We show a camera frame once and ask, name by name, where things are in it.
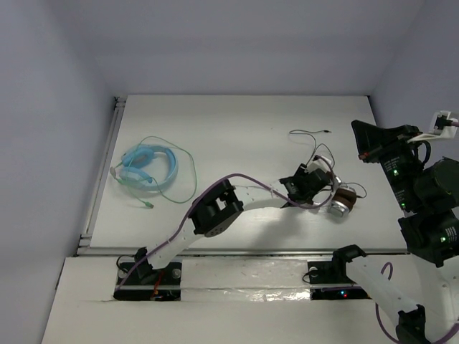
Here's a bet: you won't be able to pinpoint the thin black headphone cable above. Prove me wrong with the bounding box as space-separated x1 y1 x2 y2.
288 128 369 201

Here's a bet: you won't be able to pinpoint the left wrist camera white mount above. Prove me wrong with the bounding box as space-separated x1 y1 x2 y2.
306 155 333 172

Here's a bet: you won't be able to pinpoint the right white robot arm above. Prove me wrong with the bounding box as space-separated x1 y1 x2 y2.
331 120 458 343

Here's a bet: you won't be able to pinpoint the blue headphones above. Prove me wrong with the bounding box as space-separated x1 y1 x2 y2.
109 143 179 192

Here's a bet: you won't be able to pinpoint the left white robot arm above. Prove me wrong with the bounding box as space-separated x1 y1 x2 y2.
127 156 339 285

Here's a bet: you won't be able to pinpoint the aluminium rail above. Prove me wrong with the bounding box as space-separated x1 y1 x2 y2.
75 246 408 257
76 96 127 254

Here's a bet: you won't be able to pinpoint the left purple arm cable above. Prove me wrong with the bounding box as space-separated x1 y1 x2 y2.
116 173 329 293

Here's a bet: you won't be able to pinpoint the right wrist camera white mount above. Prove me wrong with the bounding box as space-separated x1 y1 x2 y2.
429 110 458 140

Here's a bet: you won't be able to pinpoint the aluminium rail front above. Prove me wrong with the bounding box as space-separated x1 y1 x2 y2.
75 246 408 257

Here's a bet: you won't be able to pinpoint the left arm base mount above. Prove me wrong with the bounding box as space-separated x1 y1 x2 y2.
113 256 182 302

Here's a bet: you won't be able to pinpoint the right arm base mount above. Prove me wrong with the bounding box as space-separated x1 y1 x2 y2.
302 261 370 301

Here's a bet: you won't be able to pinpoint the green headphone cable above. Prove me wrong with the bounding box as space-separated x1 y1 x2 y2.
114 135 199 209

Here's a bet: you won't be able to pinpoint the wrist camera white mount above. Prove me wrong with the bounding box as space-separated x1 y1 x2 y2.
429 110 458 140
306 155 333 172

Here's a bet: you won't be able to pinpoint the brown silver headphones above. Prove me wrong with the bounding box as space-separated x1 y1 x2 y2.
321 172 358 218

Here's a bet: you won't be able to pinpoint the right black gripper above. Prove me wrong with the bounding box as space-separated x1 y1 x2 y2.
351 118 425 209

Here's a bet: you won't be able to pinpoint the aluminium rail left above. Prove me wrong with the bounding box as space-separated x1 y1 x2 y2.
76 96 127 254

